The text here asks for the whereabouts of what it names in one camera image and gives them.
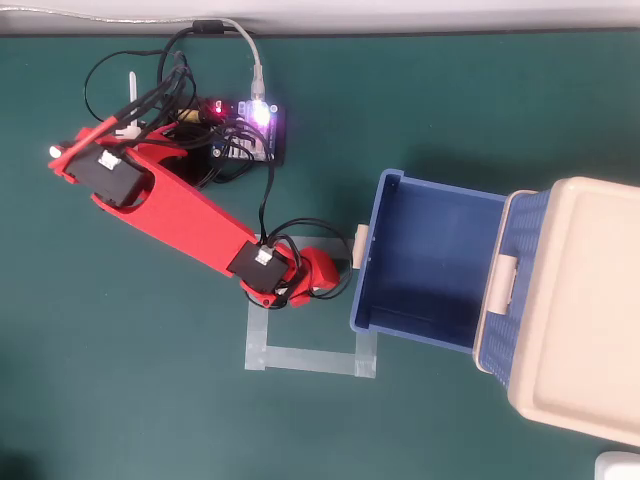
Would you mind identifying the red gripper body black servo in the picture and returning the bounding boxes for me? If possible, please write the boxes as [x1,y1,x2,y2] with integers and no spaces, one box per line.
[286,246,343,308]

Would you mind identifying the blue woven drawer taped handle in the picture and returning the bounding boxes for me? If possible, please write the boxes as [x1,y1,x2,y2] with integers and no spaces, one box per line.
[347,168,511,356]

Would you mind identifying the beige plastic drawer cabinet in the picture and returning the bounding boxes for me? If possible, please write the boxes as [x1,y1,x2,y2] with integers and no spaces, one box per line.
[472,175,640,448]

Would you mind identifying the controller board on black plate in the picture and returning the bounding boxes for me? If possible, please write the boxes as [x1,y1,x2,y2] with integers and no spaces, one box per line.
[188,97,290,169]

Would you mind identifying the white zip tie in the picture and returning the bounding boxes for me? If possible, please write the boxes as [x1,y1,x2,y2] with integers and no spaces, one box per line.
[113,70,142,139]

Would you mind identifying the white box corner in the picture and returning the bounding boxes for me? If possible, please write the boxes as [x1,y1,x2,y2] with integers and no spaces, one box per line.
[593,450,640,480]

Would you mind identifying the black servo cable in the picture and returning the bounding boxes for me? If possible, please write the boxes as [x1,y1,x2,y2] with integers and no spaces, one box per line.
[82,27,201,136]
[256,162,355,302]

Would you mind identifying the blue woven drawer plain handle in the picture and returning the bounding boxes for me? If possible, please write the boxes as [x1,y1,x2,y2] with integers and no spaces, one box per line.
[477,189,553,393]

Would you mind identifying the grey USB cable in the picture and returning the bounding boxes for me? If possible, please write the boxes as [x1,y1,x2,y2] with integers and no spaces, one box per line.
[0,3,269,104]

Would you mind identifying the red power wire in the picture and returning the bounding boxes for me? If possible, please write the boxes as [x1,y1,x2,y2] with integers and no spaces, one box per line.
[63,113,122,157]

